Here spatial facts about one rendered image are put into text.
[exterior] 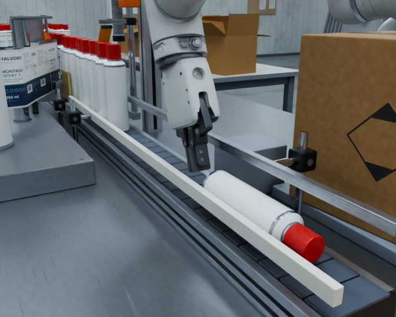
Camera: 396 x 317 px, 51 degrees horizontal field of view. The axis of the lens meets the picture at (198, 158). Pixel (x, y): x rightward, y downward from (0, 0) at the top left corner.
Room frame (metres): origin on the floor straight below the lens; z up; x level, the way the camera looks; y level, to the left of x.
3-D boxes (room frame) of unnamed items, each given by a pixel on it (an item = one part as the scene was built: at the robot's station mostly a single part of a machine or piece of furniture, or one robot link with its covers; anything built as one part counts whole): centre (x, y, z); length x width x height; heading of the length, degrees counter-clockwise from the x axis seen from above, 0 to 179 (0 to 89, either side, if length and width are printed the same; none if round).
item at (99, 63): (1.02, 0.22, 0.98); 0.05 x 0.05 x 0.20
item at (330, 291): (0.79, 0.13, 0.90); 1.07 x 0.01 x 0.02; 29
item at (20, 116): (1.09, 0.47, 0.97); 0.05 x 0.05 x 0.19
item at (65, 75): (1.31, 0.41, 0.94); 0.10 x 0.01 x 0.09; 29
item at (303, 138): (0.54, -0.13, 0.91); 0.07 x 0.03 x 0.17; 119
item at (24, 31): (1.38, 0.52, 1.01); 0.14 x 0.13 x 0.26; 29
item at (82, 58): (1.16, 0.30, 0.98); 0.05 x 0.05 x 0.20
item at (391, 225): (0.82, 0.07, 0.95); 1.07 x 0.01 x 0.01; 29
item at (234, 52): (2.90, -0.19, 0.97); 0.51 x 0.42 x 0.37; 125
